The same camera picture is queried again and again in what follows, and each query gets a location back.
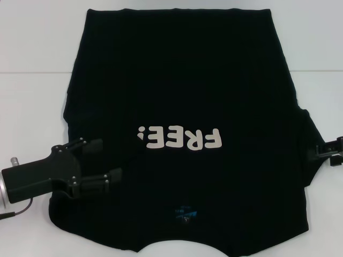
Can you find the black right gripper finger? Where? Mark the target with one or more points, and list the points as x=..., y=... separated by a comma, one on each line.
x=329, y=148

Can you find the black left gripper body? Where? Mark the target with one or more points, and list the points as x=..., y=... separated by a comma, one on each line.
x=40, y=176

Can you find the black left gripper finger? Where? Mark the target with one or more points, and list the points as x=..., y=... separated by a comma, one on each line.
x=92, y=146
x=93, y=184

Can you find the black T-shirt with FREE print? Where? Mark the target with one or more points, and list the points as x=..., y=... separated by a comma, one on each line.
x=171, y=80

